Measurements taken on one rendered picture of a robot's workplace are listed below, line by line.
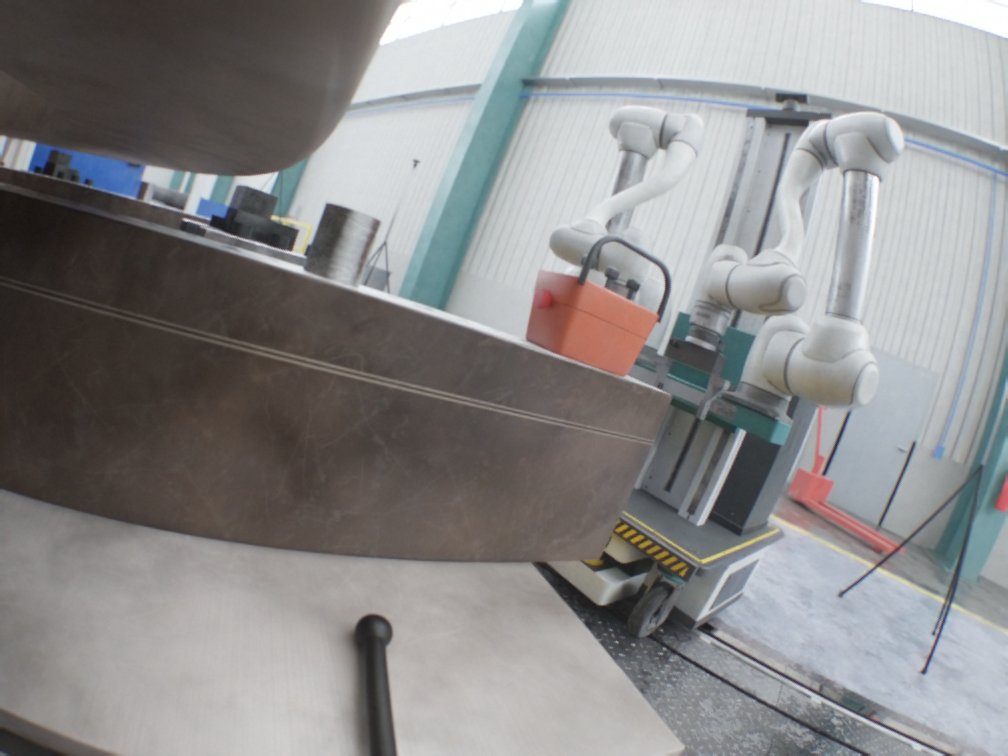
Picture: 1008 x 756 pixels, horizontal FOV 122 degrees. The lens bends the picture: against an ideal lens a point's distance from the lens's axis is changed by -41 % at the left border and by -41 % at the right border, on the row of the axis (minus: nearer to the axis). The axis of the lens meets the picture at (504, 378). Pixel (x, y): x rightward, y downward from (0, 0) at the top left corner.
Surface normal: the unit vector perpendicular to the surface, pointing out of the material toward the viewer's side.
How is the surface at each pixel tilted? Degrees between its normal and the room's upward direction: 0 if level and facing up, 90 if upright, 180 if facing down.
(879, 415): 90
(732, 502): 90
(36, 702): 0
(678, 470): 90
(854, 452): 90
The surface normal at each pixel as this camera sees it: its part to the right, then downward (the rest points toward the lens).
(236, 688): 0.35, -0.93
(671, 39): -0.60, -0.11
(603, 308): 0.40, 0.40
